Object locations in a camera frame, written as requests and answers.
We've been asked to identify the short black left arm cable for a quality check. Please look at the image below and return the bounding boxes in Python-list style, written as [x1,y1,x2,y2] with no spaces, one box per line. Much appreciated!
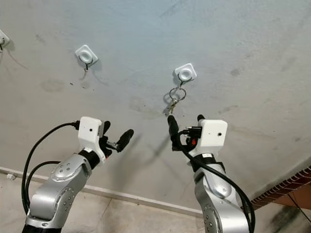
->
[24,161,63,214]

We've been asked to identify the metal key bunch with rings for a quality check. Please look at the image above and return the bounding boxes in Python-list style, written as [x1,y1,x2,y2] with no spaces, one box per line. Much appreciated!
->
[163,86,187,116]

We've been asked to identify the white wall baseboard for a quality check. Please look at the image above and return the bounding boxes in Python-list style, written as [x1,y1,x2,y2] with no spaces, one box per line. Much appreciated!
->
[0,166,205,218]

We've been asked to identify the white square wall hook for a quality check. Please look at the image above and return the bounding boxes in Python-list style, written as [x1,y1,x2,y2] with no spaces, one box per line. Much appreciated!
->
[173,63,197,88]
[75,45,99,72]
[0,30,10,52]

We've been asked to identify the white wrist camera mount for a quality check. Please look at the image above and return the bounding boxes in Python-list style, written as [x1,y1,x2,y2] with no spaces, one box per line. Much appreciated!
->
[78,116,106,163]
[199,119,228,158]

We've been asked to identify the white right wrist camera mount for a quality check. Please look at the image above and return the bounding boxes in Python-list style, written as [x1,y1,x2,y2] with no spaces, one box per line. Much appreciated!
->
[199,119,228,158]

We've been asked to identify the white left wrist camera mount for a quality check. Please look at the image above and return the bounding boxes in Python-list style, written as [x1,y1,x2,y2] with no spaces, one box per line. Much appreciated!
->
[78,116,106,163]

